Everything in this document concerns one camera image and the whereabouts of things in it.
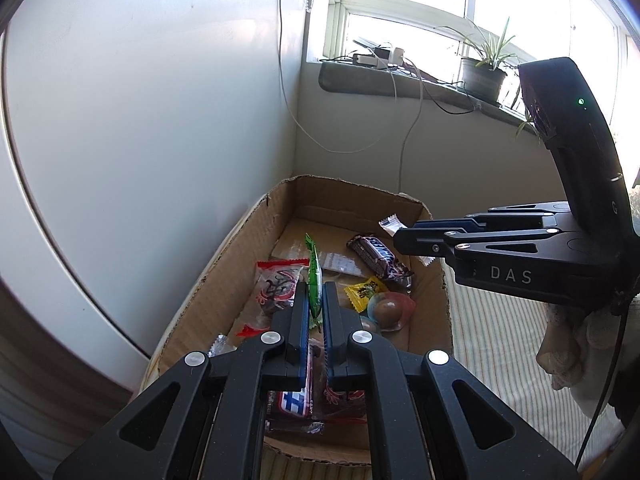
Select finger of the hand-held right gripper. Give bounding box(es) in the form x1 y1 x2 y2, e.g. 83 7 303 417
392 226 576 262
414 201 574 234

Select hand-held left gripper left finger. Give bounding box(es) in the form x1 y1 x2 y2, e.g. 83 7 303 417
52 280 313 480

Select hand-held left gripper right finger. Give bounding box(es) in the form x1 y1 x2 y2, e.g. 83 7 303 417
322 281 582 480

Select pale pink snack packet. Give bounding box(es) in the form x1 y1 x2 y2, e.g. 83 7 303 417
378 214 434 267

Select clear plum packet red ends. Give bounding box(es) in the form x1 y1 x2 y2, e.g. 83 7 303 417
236 259 311 340

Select green snack packet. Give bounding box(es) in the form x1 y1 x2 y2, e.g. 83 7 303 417
304 232 324 329

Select yellow snack packet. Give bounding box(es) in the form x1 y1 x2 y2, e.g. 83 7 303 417
344 276 390 314

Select brown chocolate bar blue print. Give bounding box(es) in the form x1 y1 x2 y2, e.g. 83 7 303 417
346 234 416 294

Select brown chocolate bar white print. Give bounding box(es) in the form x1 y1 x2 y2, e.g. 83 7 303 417
264 346 317 421

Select cardboard box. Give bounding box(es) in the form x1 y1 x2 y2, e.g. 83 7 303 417
137 175 454 466

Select person's right hand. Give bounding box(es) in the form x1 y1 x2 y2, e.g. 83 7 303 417
536 304 609 391

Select egg-shaped snack clear wrap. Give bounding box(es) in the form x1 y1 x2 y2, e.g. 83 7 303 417
366 291 417 334

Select dark plum packet red ends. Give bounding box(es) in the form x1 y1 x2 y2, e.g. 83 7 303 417
310 339 369 424

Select clear crimped snack packet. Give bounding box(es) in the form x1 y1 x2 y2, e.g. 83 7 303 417
207 334 239 359

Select striped bed sheet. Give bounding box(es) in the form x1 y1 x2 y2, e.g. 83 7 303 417
260 260 628 480

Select dark plant pot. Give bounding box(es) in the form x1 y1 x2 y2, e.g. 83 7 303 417
460 56 509 104

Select green spider plant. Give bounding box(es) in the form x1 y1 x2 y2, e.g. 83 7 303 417
435 17 544 147

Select white wardrobe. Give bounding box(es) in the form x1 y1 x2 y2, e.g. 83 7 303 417
0 0 312 391

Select grey cable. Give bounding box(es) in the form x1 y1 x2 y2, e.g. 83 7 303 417
397 67 426 196

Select white cable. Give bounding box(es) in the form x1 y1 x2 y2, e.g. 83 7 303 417
278 0 401 156

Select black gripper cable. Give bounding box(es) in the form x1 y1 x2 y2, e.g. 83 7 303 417
574 300 630 473

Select white window frame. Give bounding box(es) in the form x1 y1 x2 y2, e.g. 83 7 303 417
304 0 640 196

